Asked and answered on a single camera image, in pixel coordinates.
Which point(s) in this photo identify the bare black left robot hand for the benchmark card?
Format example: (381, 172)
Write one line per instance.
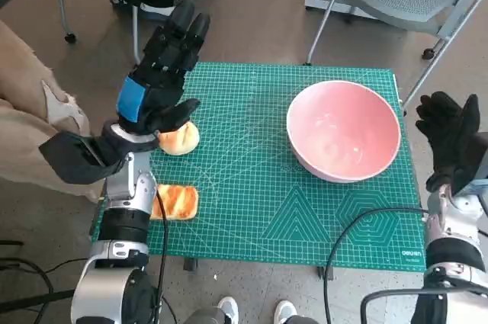
(164, 68)

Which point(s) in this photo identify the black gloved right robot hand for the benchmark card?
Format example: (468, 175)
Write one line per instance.
(453, 137)

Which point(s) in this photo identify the round toy bread bun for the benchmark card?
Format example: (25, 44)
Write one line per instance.
(181, 141)

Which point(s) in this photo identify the pink bowl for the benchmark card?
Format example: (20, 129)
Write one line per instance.
(343, 129)

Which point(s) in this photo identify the rectangular striped toy bread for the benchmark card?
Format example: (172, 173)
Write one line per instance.
(177, 202)

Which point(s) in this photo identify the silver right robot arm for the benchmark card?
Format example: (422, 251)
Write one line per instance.
(453, 225)

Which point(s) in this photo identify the grey chair with metal legs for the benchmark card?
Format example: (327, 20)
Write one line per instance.
(135, 34)

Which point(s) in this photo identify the green cutting mat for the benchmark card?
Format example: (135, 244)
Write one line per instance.
(244, 187)

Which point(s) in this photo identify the white shoe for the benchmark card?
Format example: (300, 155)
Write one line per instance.
(228, 310)
(285, 312)

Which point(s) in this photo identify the black stand leg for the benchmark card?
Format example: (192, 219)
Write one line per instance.
(38, 300)

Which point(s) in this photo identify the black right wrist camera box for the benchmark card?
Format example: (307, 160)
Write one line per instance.
(467, 183)

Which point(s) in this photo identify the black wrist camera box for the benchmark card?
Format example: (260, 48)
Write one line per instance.
(467, 183)
(76, 156)

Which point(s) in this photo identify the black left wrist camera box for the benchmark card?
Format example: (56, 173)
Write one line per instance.
(76, 156)

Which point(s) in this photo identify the black table bracket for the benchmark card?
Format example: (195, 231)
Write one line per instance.
(326, 273)
(190, 264)

